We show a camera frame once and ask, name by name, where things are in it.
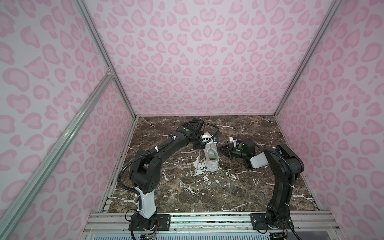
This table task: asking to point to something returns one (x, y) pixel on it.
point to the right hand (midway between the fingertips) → (219, 148)
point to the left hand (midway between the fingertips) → (204, 137)
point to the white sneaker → (212, 156)
